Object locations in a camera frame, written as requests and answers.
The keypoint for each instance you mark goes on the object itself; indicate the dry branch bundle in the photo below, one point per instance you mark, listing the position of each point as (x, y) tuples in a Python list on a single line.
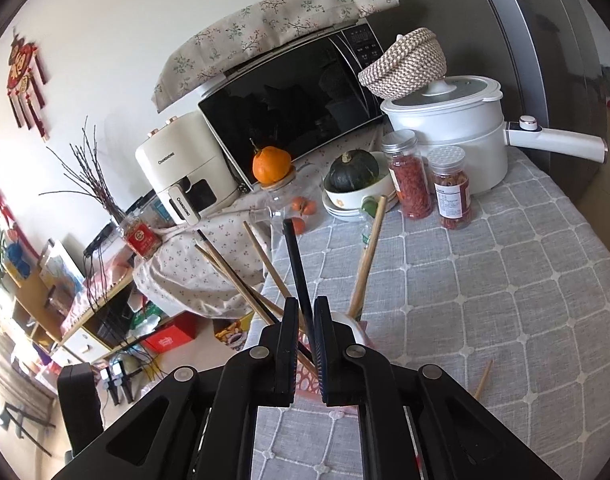
[(87, 176)]

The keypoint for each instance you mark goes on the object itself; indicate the red chinese wall ornament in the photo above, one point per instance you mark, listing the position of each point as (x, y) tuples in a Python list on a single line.
[(25, 81)]

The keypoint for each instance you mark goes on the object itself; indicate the pink perforated plastic basket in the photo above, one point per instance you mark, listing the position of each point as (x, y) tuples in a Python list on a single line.
[(307, 386)]

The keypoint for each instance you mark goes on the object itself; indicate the thick light wooden chopstick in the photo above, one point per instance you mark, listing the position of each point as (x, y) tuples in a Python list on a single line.
[(358, 297)]

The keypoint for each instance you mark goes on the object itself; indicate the red cardboard box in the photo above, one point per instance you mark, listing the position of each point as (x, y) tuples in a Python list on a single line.
[(170, 337)]

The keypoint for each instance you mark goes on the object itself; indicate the jar of red goji berries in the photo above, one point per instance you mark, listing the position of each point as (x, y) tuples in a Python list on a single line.
[(407, 171)]

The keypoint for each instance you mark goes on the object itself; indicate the white electric pot with handle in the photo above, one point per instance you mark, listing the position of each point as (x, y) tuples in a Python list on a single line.
[(466, 111)]

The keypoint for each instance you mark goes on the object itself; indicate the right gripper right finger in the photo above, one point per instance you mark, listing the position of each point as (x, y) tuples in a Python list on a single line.
[(415, 424)]

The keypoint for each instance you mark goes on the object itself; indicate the labelled jar of dried fruit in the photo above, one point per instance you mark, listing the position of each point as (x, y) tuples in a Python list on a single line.
[(451, 185)]

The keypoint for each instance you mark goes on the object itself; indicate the white ceramic bowl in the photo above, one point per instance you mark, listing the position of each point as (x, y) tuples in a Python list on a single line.
[(383, 186)]

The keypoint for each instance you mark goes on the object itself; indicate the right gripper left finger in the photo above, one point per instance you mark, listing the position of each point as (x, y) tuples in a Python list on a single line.
[(198, 425)]

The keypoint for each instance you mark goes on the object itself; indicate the floral microwave cover cloth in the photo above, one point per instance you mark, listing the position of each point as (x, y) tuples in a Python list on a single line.
[(248, 33)]

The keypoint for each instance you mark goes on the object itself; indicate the grey checked tablecloth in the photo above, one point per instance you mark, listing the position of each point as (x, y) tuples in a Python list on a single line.
[(527, 284)]

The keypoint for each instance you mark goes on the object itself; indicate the colourful cardboard box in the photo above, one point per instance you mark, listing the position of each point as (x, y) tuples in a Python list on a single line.
[(233, 333)]

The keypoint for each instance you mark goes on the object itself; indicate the glass jar with small oranges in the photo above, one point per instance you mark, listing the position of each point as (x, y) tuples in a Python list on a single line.
[(291, 198)]

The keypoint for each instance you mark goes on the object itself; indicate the white plastic spoon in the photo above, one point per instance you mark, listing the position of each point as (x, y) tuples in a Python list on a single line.
[(350, 324)]

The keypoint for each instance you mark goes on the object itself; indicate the brown wooden chopstick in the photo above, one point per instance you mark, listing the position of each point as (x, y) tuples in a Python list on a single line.
[(252, 296), (273, 273)]

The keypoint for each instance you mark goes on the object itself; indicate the orange pumpkin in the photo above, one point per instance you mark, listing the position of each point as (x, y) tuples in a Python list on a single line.
[(270, 164)]

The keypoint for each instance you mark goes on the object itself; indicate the black microwave oven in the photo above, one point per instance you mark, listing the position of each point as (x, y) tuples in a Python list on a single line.
[(297, 98)]

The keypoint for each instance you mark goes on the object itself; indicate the white plate under bowl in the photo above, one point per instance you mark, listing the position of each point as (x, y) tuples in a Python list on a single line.
[(351, 215)]

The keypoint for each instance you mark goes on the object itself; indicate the cream air fryer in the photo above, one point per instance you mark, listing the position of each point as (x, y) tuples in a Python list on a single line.
[(187, 169)]

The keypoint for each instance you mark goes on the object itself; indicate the green lime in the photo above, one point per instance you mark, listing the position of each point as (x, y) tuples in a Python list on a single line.
[(369, 207)]

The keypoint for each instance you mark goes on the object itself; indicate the black chopstick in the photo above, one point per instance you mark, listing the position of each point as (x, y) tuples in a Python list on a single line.
[(299, 280), (208, 245)]

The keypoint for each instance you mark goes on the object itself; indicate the dark green squash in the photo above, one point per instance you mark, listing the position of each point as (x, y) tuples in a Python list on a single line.
[(352, 171)]

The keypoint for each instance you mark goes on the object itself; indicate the woven rope basket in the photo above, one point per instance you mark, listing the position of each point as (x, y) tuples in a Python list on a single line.
[(408, 65)]

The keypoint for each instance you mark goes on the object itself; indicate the floral beige cloth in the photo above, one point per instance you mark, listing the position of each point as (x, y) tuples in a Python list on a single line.
[(179, 278)]

